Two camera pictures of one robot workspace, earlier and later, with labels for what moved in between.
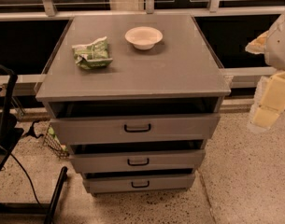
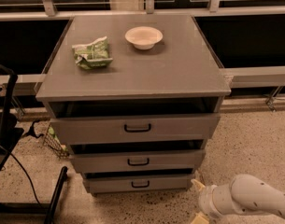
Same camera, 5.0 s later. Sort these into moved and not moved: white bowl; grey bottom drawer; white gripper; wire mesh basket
Moved: white gripper
Not moved: white bowl; grey bottom drawer; wire mesh basket
